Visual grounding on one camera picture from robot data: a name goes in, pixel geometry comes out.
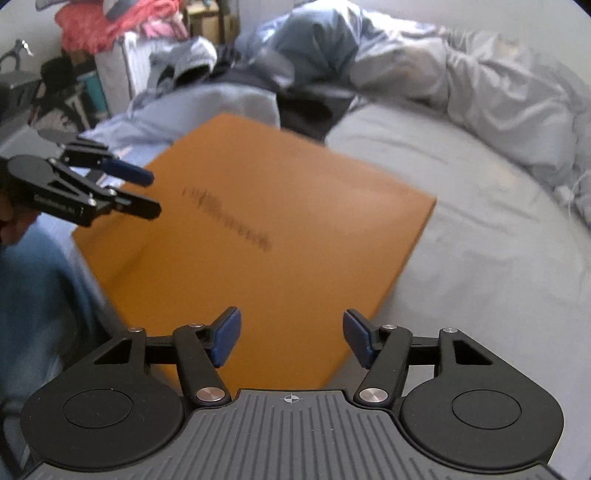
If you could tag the black garment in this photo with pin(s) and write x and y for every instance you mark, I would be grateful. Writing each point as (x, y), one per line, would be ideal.
(313, 112)

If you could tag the grey jacket with hood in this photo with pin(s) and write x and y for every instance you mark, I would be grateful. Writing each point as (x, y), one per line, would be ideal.
(199, 62)

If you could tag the white charger with cable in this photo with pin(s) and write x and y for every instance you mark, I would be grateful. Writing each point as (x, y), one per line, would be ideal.
(575, 198)

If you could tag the light blue bed sheet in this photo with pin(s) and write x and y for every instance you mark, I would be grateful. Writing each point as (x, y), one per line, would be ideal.
(498, 259)

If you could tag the brown cardboard boxes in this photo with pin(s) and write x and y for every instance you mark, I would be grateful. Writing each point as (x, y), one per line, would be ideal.
(212, 20)

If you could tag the red clothes pile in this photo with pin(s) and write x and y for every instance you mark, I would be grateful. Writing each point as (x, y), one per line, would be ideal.
(85, 27)

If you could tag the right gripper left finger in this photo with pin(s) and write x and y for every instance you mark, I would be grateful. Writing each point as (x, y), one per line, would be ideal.
(201, 350)

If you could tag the grey blue duvet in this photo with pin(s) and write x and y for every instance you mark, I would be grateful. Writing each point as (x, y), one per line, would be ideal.
(524, 104)

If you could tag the white radiator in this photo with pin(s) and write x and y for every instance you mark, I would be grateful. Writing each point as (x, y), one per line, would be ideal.
(123, 70)

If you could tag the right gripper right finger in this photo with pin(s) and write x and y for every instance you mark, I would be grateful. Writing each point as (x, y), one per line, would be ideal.
(383, 352)

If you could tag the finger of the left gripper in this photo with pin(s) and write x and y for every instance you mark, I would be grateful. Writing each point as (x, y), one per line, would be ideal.
(82, 153)
(136, 205)

